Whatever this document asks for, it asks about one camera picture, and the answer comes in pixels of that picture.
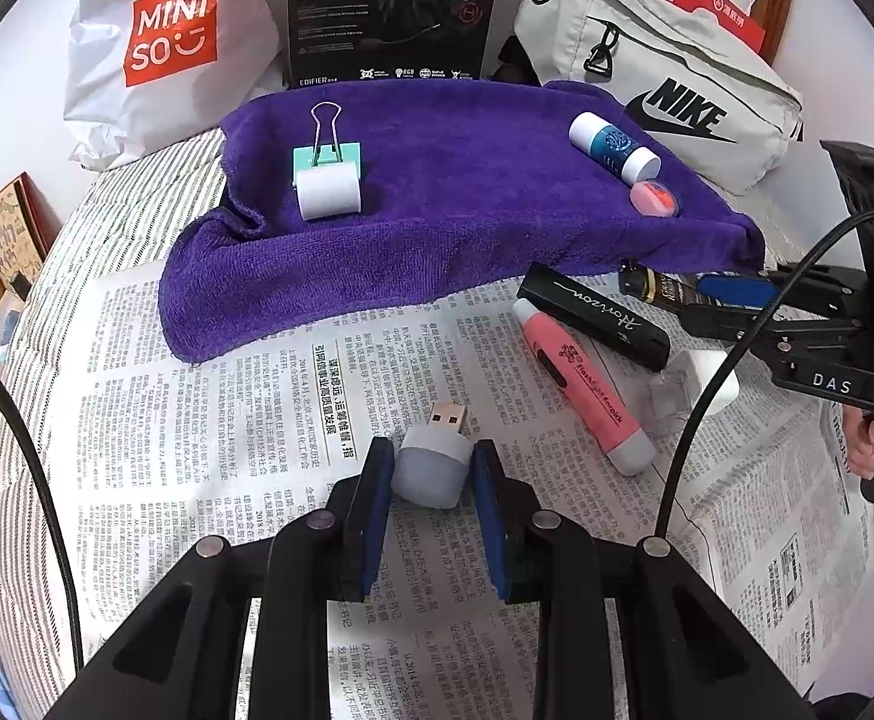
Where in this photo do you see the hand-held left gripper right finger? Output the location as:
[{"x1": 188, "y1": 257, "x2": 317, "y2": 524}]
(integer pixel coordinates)
[{"x1": 473, "y1": 439, "x2": 817, "y2": 720}]

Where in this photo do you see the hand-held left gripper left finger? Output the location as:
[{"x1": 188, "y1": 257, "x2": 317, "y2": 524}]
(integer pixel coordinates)
[{"x1": 43, "y1": 437, "x2": 397, "y2": 720}]

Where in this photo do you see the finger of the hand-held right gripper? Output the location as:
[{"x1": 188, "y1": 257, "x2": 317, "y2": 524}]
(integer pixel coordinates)
[
  {"x1": 696, "y1": 262, "x2": 869, "y2": 312},
  {"x1": 678, "y1": 304, "x2": 866, "y2": 362}
]

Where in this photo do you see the white charger plug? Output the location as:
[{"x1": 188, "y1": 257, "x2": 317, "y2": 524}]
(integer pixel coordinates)
[{"x1": 669, "y1": 349, "x2": 740, "y2": 415}]

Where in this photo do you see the black gold tube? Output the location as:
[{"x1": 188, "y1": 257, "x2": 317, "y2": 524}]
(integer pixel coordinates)
[{"x1": 617, "y1": 261, "x2": 708, "y2": 308}]

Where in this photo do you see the white USB light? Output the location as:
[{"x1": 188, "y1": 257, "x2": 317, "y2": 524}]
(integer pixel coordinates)
[{"x1": 393, "y1": 401, "x2": 475, "y2": 512}]

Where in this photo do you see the clear plastic cap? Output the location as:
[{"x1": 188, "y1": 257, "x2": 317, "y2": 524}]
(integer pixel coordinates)
[{"x1": 645, "y1": 371, "x2": 697, "y2": 421}]

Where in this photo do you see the black stick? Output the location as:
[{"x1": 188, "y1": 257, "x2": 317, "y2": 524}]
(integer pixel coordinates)
[{"x1": 516, "y1": 262, "x2": 671, "y2": 372}]

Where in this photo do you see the pink flashlight pen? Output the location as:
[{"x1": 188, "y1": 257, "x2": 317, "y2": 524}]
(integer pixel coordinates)
[{"x1": 512, "y1": 298, "x2": 656, "y2": 477}]

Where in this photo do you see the blue white bottle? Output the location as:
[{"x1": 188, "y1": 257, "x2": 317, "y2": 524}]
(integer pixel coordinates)
[{"x1": 568, "y1": 112, "x2": 662, "y2": 182}]

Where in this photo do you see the small white cylinder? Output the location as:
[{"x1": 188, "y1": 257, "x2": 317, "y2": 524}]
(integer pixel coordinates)
[{"x1": 296, "y1": 165, "x2": 364, "y2": 222}]

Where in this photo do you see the green binder clip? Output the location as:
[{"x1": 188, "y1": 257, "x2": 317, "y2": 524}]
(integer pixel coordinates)
[{"x1": 292, "y1": 101, "x2": 363, "y2": 188}]

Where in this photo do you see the newspaper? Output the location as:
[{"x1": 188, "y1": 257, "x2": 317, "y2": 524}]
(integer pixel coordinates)
[{"x1": 73, "y1": 270, "x2": 874, "y2": 720}]

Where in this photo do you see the grey waist bag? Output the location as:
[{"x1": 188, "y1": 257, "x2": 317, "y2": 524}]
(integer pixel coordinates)
[{"x1": 497, "y1": 0, "x2": 806, "y2": 196}]

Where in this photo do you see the purple towel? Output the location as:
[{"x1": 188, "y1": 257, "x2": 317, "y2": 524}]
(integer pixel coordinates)
[{"x1": 159, "y1": 79, "x2": 767, "y2": 362}]

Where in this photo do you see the illustrated notebook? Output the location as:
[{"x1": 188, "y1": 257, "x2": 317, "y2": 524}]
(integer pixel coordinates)
[{"x1": 0, "y1": 172, "x2": 52, "y2": 293}]

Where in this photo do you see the white plastic shopping bag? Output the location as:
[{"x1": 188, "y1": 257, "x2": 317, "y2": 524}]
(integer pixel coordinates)
[{"x1": 62, "y1": 0, "x2": 292, "y2": 170}]

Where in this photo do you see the black headset box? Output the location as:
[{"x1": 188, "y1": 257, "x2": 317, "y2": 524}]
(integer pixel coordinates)
[{"x1": 285, "y1": 0, "x2": 505, "y2": 91}]

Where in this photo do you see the black cable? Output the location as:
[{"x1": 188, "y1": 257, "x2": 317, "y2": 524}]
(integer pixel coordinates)
[
  {"x1": 0, "y1": 334, "x2": 84, "y2": 680},
  {"x1": 654, "y1": 211, "x2": 874, "y2": 545}
]

